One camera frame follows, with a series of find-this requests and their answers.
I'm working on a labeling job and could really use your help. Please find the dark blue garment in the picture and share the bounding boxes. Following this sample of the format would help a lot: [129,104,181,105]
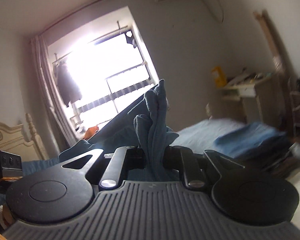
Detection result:
[58,80,179,181]

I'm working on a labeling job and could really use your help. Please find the dark hanging clothes outside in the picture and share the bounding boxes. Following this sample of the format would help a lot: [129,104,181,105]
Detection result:
[53,61,82,107]

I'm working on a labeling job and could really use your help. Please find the cream headboard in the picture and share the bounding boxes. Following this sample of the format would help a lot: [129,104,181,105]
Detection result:
[0,113,50,161]

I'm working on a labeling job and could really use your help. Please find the folded blue garment stack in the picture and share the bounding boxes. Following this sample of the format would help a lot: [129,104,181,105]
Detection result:
[213,122,292,159]

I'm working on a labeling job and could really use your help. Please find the curtain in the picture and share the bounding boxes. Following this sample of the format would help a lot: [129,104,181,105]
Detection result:
[30,35,77,148]

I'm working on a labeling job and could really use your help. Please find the cream desk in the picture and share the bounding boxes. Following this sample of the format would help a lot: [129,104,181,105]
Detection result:
[220,74,281,127]

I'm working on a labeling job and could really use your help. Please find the yellow box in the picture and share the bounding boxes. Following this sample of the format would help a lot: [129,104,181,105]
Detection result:
[211,66,228,88]

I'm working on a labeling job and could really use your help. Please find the window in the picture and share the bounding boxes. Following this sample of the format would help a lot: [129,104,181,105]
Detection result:
[47,7,159,138]

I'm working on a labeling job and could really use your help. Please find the long cardboard box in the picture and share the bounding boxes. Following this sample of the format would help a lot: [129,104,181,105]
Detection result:
[253,10,290,77]

